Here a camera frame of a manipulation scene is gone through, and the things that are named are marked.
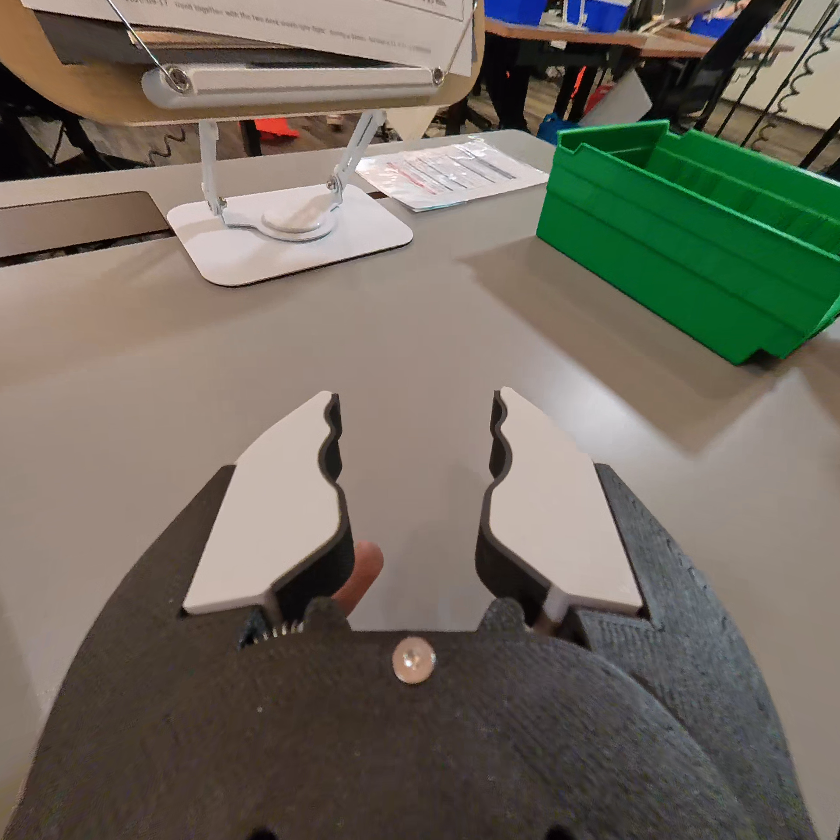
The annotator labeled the grey panel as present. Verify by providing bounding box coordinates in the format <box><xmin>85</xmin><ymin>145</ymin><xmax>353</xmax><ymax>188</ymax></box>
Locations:
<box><xmin>594</xmin><ymin>69</ymin><xmax>652</xmax><ymax>129</ymax></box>

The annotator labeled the laminated paper sheet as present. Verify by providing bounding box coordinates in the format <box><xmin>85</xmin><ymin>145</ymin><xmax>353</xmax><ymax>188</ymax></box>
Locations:
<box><xmin>354</xmin><ymin>136</ymin><xmax>551</xmax><ymax>213</ymax></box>

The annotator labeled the blue background bin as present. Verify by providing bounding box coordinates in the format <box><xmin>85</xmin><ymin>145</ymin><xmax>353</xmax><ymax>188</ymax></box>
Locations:
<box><xmin>484</xmin><ymin>0</ymin><xmax>549</xmax><ymax>27</ymax></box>
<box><xmin>566</xmin><ymin>0</ymin><xmax>631</xmax><ymax>32</ymax></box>

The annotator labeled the long wooden background desk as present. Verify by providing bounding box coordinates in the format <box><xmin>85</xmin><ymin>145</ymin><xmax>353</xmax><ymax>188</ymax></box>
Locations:
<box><xmin>484</xmin><ymin>18</ymin><xmax>795</xmax><ymax>132</ymax></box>

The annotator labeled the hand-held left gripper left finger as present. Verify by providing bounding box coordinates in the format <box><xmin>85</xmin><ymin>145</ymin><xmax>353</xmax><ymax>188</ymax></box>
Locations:
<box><xmin>182</xmin><ymin>392</ymin><xmax>356</xmax><ymax>634</ymax></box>

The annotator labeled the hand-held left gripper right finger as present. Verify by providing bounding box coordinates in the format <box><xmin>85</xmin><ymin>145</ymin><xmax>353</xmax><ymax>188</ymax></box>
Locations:
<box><xmin>476</xmin><ymin>387</ymin><xmax>644</xmax><ymax>636</ymax></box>

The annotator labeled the wooden stand board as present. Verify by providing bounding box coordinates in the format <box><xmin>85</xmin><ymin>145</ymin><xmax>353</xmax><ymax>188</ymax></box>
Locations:
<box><xmin>0</xmin><ymin>0</ymin><xmax>487</xmax><ymax>127</ymax></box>

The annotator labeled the grey desk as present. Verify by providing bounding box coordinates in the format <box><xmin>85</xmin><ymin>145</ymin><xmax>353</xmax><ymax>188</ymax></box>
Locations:
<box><xmin>0</xmin><ymin>129</ymin><xmax>840</xmax><ymax>742</ymax></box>

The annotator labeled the green plastic bin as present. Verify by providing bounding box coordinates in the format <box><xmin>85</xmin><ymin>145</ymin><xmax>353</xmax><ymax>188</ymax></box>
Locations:
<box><xmin>536</xmin><ymin>120</ymin><xmax>840</xmax><ymax>365</ymax></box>

